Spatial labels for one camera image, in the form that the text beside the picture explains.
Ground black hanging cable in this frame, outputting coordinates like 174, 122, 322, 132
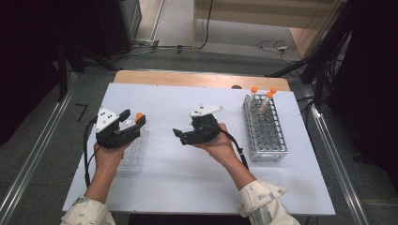
193, 0, 216, 52

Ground black cabinet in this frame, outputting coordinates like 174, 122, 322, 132
93, 0, 144, 60

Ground white floor cable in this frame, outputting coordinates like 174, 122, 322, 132
255, 38, 294, 64

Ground person's right hand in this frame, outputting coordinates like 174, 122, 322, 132
192, 122, 240, 169

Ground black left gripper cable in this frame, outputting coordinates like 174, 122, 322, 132
83, 115, 103, 189

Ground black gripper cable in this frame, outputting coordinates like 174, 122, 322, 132
83, 115, 103, 189
215, 124, 251, 172

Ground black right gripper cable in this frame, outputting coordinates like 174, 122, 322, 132
215, 124, 251, 172

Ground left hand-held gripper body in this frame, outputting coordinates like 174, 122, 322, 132
95, 107, 141, 150

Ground metal test tube rack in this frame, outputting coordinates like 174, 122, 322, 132
241, 93, 289, 163

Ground grey floor cable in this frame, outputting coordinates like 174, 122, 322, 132
112, 42, 195, 61

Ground person's left hand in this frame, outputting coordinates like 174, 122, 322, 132
94, 142, 132, 176

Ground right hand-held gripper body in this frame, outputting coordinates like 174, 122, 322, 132
189, 103, 225, 144

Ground dark curtain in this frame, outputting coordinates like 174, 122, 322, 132
327, 0, 398, 184

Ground white board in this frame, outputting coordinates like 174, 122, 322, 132
62, 82, 337, 217

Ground wooden table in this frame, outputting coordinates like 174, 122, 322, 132
113, 69, 292, 93

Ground light wooden shelf unit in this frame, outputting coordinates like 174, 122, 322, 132
191, 0, 346, 61

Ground clear plastic tube rack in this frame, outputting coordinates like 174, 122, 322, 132
116, 119, 151, 174

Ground metal floor rail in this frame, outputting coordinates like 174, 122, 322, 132
0, 72, 80, 225
300, 83, 373, 225

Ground black metal stand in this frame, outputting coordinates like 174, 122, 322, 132
55, 37, 124, 103
265, 0, 356, 111

